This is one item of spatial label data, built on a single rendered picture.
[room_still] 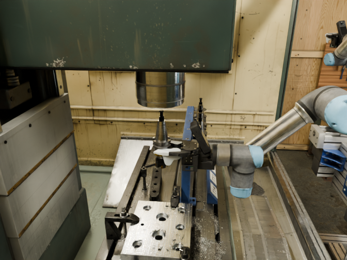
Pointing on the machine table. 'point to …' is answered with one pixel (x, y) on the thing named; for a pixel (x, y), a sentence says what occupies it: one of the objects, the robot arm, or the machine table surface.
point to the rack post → (186, 188)
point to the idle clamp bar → (156, 178)
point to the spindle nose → (160, 89)
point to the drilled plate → (136, 254)
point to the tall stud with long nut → (144, 177)
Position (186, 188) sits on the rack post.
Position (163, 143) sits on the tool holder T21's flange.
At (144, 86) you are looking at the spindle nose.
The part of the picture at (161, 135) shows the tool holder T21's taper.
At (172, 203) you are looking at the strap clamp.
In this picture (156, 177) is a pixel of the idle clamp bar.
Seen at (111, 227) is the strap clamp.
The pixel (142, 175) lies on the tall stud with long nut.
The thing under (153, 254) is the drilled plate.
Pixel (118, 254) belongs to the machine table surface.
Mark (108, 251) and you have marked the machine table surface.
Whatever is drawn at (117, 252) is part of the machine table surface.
